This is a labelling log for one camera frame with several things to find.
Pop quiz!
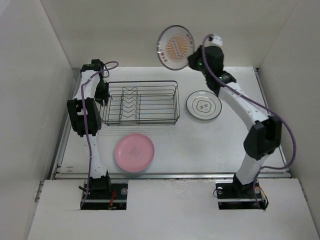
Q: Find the pink plate with red text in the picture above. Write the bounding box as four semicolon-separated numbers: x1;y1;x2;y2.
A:
156;25;195;71

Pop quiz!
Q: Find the grey wire dish rack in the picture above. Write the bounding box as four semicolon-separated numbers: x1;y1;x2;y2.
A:
97;80;180;126

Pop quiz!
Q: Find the white plate with flower outline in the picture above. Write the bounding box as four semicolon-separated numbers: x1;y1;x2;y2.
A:
186;90;222;121

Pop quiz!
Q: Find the purple plate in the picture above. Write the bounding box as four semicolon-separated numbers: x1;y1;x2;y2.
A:
114;133;155;173

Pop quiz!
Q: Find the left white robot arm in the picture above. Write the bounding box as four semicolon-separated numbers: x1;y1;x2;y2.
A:
66;59;112;201

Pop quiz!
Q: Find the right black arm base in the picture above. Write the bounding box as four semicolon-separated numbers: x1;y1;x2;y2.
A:
212;182;269;211

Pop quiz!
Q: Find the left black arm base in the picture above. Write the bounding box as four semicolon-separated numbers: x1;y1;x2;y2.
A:
80;182;128;211

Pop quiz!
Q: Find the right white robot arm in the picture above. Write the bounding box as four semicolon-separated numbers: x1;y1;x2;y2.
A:
187;45;282;197

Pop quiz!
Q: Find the front aluminium rail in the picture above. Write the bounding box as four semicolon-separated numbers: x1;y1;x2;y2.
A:
51;171;292;180

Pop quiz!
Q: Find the right aluminium rail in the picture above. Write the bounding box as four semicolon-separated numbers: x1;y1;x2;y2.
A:
254;66;292;173

